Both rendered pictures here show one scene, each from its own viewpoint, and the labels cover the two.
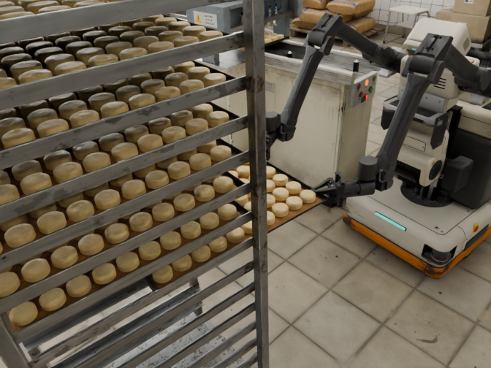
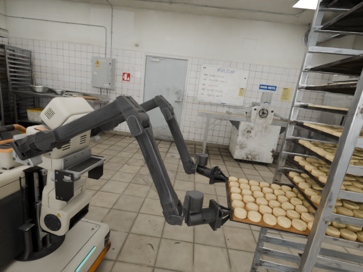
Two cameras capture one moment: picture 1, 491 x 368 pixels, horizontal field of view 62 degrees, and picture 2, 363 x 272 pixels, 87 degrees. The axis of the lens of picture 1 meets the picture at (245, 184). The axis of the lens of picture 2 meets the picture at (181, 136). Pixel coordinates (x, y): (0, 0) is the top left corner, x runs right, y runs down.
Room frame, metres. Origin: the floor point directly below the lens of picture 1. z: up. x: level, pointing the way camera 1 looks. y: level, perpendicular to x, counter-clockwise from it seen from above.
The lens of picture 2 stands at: (1.98, 0.28, 1.32)
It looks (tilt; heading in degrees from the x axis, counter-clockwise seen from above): 13 degrees down; 225
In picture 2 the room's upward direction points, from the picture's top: 7 degrees clockwise
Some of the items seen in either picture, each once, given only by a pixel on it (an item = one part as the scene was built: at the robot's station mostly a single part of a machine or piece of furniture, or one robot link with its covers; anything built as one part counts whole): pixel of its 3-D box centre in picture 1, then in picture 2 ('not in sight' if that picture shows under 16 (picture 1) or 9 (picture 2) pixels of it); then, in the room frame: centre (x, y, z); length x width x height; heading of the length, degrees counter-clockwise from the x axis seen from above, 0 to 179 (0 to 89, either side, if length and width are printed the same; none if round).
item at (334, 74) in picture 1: (221, 47); not in sight; (2.76, 0.12, 0.87); 2.01 x 0.03 x 0.07; 45
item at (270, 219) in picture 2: not in sight; (269, 218); (1.23, 0.09, 0.87); 0.05 x 0.05 x 0.02
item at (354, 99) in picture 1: (362, 89); not in sight; (2.17, -0.67, 0.77); 0.24 x 0.04 x 0.14; 135
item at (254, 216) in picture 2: not in sight; (254, 216); (1.26, 0.04, 0.87); 0.05 x 0.05 x 0.02
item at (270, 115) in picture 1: (275, 125); (186, 205); (1.49, -0.13, 0.90); 0.12 x 0.09 x 0.12; 125
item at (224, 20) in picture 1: (248, 23); not in sight; (2.79, -0.07, 1.01); 0.72 x 0.33 x 0.34; 135
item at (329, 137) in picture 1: (307, 123); not in sight; (2.42, -0.42, 0.45); 0.70 x 0.34 x 0.90; 45
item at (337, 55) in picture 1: (250, 37); not in sight; (2.97, -0.09, 0.87); 2.01 x 0.03 x 0.07; 45
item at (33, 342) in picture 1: (119, 295); not in sight; (1.00, 0.46, 0.51); 0.64 x 0.03 x 0.03; 127
